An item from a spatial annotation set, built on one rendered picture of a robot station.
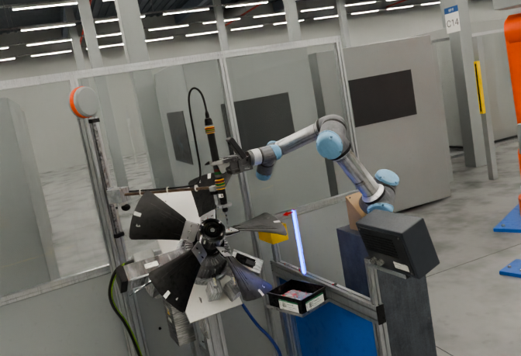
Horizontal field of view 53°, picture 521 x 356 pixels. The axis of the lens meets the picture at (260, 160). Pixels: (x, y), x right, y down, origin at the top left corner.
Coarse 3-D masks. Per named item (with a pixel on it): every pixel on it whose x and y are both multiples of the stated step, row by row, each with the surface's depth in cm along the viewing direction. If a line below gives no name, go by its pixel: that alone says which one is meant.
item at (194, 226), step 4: (188, 224) 232; (192, 224) 232; (196, 224) 232; (184, 228) 232; (188, 228) 232; (192, 228) 232; (196, 228) 232; (184, 232) 233; (192, 232) 233; (196, 232) 233; (184, 236) 233; (188, 236) 233; (192, 236) 233; (188, 240) 233; (192, 240) 233
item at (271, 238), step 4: (284, 224) 276; (260, 232) 283; (260, 236) 284; (264, 236) 280; (268, 236) 275; (272, 236) 273; (276, 236) 274; (280, 236) 275; (284, 236) 276; (264, 240) 281; (268, 240) 277; (272, 240) 273; (276, 240) 274; (280, 240) 275; (284, 240) 276
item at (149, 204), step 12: (144, 192) 233; (144, 204) 231; (156, 204) 231; (144, 216) 230; (156, 216) 230; (168, 216) 231; (180, 216) 231; (132, 228) 229; (144, 228) 230; (156, 228) 231; (168, 228) 231; (180, 228) 232
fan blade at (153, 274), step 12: (192, 252) 223; (168, 264) 215; (180, 264) 218; (192, 264) 223; (156, 276) 210; (168, 276) 213; (180, 276) 217; (192, 276) 223; (156, 288) 209; (168, 288) 212; (180, 288) 216; (168, 300) 211; (180, 300) 215
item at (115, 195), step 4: (108, 188) 265; (112, 188) 266; (116, 188) 263; (120, 188) 261; (124, 188) 262; (128, 188) 265; (108, 192) 263; (112, 192) 262; (116, 192) 260; (120, 192) 260; (124, 192) 262; (128, 192) 265; (108, 196) 264; (112, 196) 262; (116, 196) 261; (120, 196) 260; (124, 196) 262; (128, 196) 264; (108, 200) 266; (112, 200) 263; (116, 200) 261; (120, 200) 260; (124, 200) 262; (128, 200) 264
